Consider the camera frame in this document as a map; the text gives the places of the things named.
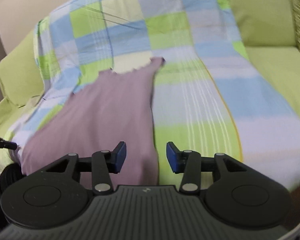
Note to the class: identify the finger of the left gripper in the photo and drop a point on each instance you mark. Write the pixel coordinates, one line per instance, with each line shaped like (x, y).
(7, 144)

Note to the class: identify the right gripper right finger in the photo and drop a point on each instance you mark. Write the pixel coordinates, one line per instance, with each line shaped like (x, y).
(191, 164)

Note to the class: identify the purple shirt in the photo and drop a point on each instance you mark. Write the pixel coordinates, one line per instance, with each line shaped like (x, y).
(116, 107)

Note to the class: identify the checkered blue green sheet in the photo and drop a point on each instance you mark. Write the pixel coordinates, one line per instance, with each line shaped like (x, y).
(207, 96)

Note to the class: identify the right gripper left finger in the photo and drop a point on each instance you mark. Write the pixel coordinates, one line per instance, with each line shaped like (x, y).
(100, 165)

